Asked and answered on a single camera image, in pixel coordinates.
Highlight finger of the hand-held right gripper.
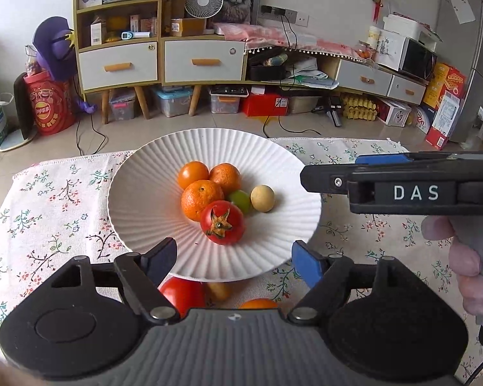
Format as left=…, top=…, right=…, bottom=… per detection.
left=355, top=153, right=448, bottom=166
left=300, top=164, right=351, bottom=202

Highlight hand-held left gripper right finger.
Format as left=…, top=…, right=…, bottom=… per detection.
left=288, top=240, right=421, bottom=326

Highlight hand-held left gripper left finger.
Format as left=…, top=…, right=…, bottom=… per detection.
left=50, top=237, right=182, bottom=326

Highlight red tomato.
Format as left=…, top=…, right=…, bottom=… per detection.
left=159, top=277, right=207, bottom=318
left=200, top=200, right=246, bottom=246

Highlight white ribbed plate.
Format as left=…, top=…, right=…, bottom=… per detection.
left=107, top=128, right=323, bottom=282

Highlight orange tomato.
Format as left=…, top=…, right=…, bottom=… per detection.
left=238, top=298, right=280, bottom=310
left=177, top=161, right=210, bottom=191

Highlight tan longan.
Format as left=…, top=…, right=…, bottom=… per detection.
left=250, top=185, right=275, bottom=212

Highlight orange mandarin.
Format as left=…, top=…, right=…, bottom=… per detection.
left=208, top=163, right=242, bottom=194
left=181, top=179, right=225, bottom=223

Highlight yellow-orange tomato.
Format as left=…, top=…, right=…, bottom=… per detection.
left=207, top=282, right=232, bottom=302

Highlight green jujube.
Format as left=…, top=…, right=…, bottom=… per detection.
left=226, top=190, right=252, bottom=215

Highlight person's right hand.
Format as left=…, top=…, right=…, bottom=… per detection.
left=422, top=214, right=483, bottom=317

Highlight white printed carton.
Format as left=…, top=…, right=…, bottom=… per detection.
left=376, top=98, right=412, bottom=127

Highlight red white round tin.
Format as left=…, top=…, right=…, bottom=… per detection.
left=414, top=106, right=433, bottom=135

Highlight yellow egg carton stack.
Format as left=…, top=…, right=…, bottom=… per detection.
left=340, top=93, right=381, bottom=121

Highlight black handheld device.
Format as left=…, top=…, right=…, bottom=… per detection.
left=311, top=96, right=345, bottom=127

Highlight red and white box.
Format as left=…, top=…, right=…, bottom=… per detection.
left=424, top=90, right=461, bottom=151

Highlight low wooden drawer cabinet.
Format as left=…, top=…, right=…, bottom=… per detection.
left=245, top=44, right=427, bottom=105

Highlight red cardboard box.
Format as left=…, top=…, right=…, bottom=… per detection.
left=241, top=92, right=290, bottom=117

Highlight orange cardboard box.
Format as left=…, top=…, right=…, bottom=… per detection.
left=422, top=62, right=468, bottom=111

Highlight white microwave oven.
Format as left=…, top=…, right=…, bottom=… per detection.
left=376, top=32, right=439, bottom=81

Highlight floral tablecloth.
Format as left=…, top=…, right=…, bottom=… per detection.
left=0, top=137, right=483, bottom=382

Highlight black storage case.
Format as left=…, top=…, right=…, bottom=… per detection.
left=247, top=52, right=288, bottom=82

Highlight clear box with black lid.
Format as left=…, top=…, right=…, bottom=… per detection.
left=209, top=85, right=250, bottom=114

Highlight white flat box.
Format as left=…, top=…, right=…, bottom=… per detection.
left=382, top=14, right=443, bottom=43

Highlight silver refrigerator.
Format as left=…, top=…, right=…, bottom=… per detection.
left=435, top=0, right=483, bottom=145

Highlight blue lid storage box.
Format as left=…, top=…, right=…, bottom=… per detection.
left=152, top=86, right=194, bottom=118

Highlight pink lace cloth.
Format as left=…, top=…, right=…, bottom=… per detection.
left=213, top=22, right=375, bottom=63

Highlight clear plastic storage box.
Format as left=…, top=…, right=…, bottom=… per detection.
left=109, top=88, right=137, bottom=122

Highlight wooden cabinet with white drawer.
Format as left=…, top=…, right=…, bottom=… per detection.
left=72, top=0, right=164, bottom=120
left=160, top=0, right=250, bottom=117

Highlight red round barrel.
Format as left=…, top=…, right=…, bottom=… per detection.
left=23, top=70, right=76, bottom=135

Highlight black panel on white base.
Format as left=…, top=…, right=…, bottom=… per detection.
left=0, top=73, right=38, bottom=152

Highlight small cardboard box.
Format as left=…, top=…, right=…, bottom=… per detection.
left=170, top=17, right=206, bottom=37

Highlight white desk fan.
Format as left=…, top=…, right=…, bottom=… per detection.
left=184, top=0, right=225, bottom=29

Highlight clear snack bag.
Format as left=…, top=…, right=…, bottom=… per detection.
left=24, top=44, right=49, bottom=77

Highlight small orange medicine boxes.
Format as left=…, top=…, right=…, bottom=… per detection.
left=129, top=14, right=158, bottom=35

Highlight white carton with barcode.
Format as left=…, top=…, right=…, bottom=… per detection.
left=90, top=22, right=107, bottom=46

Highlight purple plush toy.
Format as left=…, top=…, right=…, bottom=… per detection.
left=32, top=16, right=97, bottom=115

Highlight black floor cable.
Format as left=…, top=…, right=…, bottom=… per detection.
left=76, top=84, right=107, bottom=157
left=261, top=115, right=323, bottom=139

